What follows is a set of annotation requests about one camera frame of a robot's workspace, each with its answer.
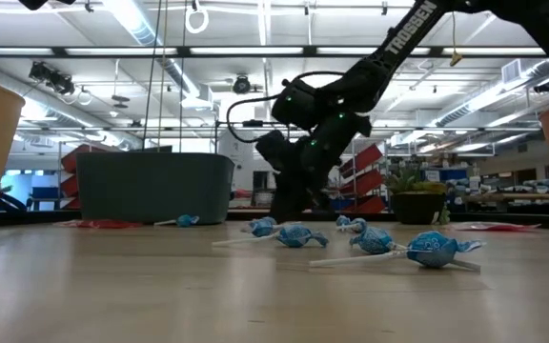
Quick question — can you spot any white air conditioning unit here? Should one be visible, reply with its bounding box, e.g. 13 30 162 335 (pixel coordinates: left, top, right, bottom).
500 58 523 85

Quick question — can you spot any white hanging cable ring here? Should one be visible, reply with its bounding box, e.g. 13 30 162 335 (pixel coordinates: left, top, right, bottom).
184 2 211 35

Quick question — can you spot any blue bin shelving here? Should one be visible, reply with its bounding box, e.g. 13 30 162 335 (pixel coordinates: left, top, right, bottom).
420 165 483 192

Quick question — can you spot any pink candy packet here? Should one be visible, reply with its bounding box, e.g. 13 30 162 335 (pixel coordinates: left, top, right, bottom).
445 220 542 233

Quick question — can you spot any ceiling light bar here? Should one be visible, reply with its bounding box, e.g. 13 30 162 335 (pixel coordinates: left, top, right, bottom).
0 45 549 59
15 124 542 133

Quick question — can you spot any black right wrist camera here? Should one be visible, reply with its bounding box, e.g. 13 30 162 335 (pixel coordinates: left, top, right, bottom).
254 129 300 169

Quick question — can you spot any teal plastic bin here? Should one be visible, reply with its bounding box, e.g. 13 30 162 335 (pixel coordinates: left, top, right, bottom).
74 151 236 226

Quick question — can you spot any slanted metal bin rack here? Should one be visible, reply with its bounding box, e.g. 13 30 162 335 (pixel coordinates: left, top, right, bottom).
56 140 110 212
335 137 390 215

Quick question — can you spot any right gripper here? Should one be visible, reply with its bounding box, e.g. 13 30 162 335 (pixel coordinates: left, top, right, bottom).
270 78 374 223

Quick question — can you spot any black ceiling camera cluster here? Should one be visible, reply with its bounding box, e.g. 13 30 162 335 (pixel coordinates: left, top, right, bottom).
28 60 76 96

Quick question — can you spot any small dark table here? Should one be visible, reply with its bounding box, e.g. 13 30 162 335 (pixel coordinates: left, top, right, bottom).
25 186 62 212

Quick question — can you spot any red candy packet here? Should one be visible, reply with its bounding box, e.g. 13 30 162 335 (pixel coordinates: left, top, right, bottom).
53 218 143 231

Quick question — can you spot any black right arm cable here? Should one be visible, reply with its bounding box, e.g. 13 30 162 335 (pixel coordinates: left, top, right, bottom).
225 70 348 144

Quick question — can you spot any potted succulent plant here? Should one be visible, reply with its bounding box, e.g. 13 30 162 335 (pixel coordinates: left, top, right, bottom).
382 161 451 226

